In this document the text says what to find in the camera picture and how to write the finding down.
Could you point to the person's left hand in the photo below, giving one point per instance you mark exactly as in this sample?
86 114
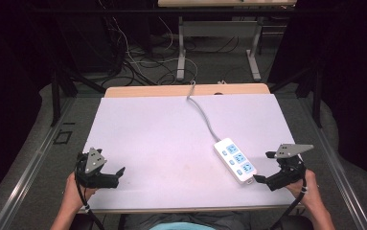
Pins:
74 195

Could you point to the person's right hand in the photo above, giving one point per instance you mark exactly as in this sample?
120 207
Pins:
310 191

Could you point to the dark curtain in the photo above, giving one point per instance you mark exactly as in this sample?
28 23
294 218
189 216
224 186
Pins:
8 80
356 80

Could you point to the wooden table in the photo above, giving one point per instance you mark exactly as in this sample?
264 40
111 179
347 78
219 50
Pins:
158 90

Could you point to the black metal stand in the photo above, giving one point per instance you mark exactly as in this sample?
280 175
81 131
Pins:
316 96
55 99

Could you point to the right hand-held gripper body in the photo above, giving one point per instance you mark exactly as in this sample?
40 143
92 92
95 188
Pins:
288 174

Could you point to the white table cover sheet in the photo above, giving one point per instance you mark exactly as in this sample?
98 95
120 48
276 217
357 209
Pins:
158 143

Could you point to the person's torso clothing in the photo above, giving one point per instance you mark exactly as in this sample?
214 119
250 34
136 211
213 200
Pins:
184 222

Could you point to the white metal frame desk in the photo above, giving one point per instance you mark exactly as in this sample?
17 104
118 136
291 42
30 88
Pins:
216 29

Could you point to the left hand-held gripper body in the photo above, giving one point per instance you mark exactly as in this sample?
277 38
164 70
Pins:
90 179

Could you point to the metal floor rail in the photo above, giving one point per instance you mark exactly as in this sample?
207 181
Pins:
340 172
27 172

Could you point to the white power strip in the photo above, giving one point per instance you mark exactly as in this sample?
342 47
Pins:
229 156

